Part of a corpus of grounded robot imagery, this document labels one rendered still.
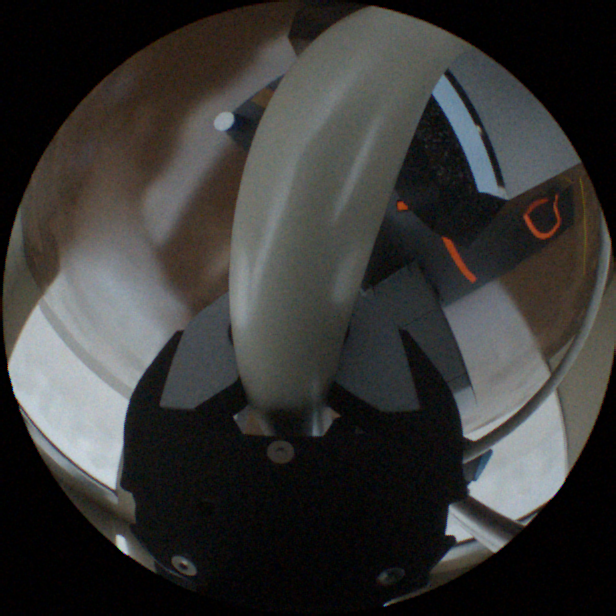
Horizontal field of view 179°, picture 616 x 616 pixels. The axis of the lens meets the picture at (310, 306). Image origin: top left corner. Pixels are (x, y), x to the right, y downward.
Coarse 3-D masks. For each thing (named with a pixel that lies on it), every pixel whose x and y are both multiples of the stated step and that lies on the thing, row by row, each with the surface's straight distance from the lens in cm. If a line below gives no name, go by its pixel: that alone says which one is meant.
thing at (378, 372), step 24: (360, 312) 10; (384, 312) 10; (360, 336) 8; (384, 336) 9; (360, 360) 7; (384, 360) 8; (336, 384) 7; (360, 384) 7; (384, 384) 7; (408, 384) 7; (336, 408) 8; (360, 408) 7; (384, 408) 6; (408, 408) 7; (360, 432) 8
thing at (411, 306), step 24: (408, 264) 138; (360, 288) 142; (384, 288) 135; (408, 288) 124; (432, 288) 156; (408, 312) 114; (432, 312) 107; (432, 336) 100; (432, 360) 94; (456, 360) 91; (456, 384) 87
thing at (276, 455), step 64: (192, 448) 6; (256, 448) 5; (320, 448) 5; (384, 448) 5; (192, 512) 5; (256, 512) 5; (320, 512) 5; (384, 512) 5; (448, 512) 6; (192, 576) 6; (256, 576) 5; (320, 576) 5; (384, 576) 5
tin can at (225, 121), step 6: (222, 114) 111; (228, 114) 110; (234, 114) 113; (216, 120) 112; (222, 120) 110; (228, 120) 109; (234, 120) 109; (240, 120) 116; (216, 126) 111; (222, 126) 110; (228, 126) 109; (234, 126) 113; (240, 126) 119
